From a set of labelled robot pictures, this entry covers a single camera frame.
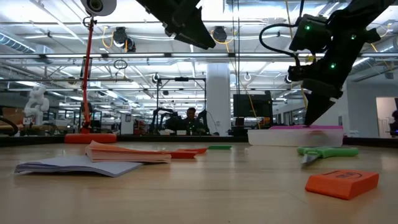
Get green-handled scissors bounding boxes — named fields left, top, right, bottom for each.
left=296, top=146, right=360, bottom=166

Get red desk lamp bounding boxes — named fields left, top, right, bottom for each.
left=63, top=0, right=118, bottom=144

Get person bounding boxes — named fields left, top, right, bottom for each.
left=177, top=106, right=208, bottom=136
left=389, top=109, right=398, bottom=137

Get red eraser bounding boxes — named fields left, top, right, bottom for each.
left=169, top=151, right=198, bottom=160

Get pink sticky note pad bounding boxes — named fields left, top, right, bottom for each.
left=84, top=139, right=172, bottom=165

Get green eraser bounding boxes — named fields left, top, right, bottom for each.
left=206, top=144, right=233, bottom=151

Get black ceiling cable reel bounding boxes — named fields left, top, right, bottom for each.
left=111, top=26, right=137, bottom=53
left=210, top=26, right=230, bottom=44

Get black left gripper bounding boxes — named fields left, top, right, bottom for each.
left=135, top=0, right=217, bottom=51

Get black monitor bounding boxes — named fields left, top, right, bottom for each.
left=232, top=90, right=274, bottom=119

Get black curved hose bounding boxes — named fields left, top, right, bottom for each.
left=0, top=115, right=20, bottom=137

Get black metal stand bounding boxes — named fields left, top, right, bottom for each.
left=155, top=77, right=207, bottom=135

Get lavender sticky note pad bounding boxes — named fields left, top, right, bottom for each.
left=14, top=154, right=144, bottom=178

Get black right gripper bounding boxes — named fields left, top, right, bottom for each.
left=287, top=12, right=382, bottom=127

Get white building column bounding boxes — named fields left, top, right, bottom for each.
left=205, top=63, right=232, bottom=137

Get black metal table frame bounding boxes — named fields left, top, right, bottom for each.
left=0, top=134, right=398, bottom=147

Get yellow hanging cable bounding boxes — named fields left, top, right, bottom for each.
left=284, top=0, right=309, bottom=111

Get clear pencil box pink lid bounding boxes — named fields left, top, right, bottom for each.
left=247, top=124, right=345, bottom=147

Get orange eraser black print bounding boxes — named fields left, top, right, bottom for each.
left=304, top=169, right=380, bottom=201

